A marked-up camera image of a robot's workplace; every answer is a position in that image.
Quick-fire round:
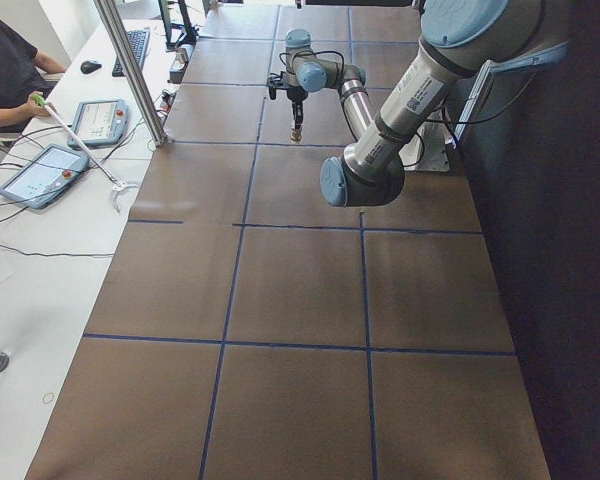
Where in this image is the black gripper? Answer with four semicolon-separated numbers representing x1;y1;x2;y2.
287;86;306;133

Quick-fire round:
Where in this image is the chrome brass threaded pipe fitting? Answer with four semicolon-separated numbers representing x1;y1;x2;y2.
290;128;302;143

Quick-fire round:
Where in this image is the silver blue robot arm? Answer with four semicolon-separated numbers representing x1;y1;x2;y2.
267;29;374;143
320;1;574;207

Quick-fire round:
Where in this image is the steel cylinder weight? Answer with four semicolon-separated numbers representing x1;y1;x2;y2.
175;44;194;64

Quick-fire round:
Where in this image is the orange black connector block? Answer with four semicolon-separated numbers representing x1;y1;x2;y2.
160;89;176;112

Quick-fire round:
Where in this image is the black keyboard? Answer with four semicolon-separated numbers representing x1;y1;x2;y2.
111;28;150;78

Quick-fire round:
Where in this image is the far teach pendant tablet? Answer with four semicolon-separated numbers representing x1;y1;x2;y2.
71;99;128;148

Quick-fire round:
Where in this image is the teach pendant tablet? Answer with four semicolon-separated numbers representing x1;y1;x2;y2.
71;99;128;148
0;145;89;210

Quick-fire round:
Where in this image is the black computer mouse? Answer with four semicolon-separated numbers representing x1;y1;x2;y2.
80;60;102;75

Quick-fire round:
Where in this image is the long reacher grabber stick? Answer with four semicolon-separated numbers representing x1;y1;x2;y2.
30;93;141;213

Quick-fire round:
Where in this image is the near teach pendant tablet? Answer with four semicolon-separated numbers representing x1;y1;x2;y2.
0;145;89;210

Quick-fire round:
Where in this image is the seated person in black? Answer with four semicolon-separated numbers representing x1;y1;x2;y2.
0;19;66;133

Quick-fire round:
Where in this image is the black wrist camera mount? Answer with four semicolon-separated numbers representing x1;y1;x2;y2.
266;71;288;100

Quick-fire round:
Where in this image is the aluminium frame post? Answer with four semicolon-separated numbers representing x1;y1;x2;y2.
94;0;168;148

